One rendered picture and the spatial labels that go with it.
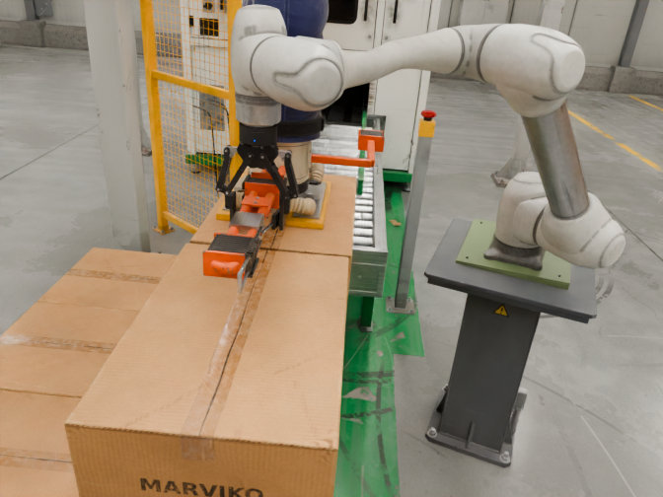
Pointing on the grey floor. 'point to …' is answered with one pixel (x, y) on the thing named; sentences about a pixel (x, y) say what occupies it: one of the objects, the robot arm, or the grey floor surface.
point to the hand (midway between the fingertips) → (257, 216)
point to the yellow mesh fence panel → (187, 97)
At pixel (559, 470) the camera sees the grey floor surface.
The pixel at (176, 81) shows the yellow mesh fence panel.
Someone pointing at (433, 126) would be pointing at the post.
